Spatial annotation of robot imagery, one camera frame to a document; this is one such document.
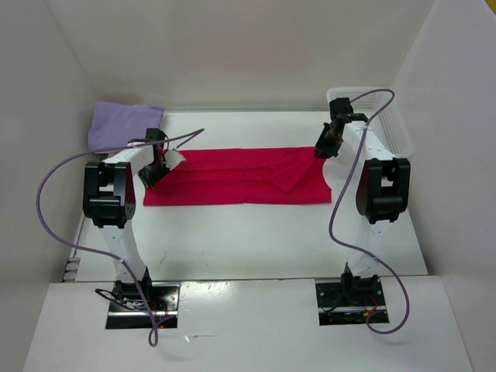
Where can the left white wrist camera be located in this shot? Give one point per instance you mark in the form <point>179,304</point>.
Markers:
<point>172,159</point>

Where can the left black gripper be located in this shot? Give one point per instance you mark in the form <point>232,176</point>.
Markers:
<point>149,181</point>

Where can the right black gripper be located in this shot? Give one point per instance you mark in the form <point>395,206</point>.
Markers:
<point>321,147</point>

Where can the lavender t shirt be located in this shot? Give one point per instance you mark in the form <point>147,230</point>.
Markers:
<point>115,124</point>

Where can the pink t shirt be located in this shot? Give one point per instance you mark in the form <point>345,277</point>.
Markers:
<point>265,176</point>

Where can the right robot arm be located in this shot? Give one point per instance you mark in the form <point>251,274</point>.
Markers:
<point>382,192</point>

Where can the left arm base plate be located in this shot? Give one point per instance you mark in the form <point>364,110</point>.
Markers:
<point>127,311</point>

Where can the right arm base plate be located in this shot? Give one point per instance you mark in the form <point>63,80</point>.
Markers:
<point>341,308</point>

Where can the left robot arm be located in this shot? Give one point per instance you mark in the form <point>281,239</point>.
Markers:
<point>109,201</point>

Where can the white laundry basket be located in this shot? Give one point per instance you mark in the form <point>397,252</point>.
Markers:
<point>387,136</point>

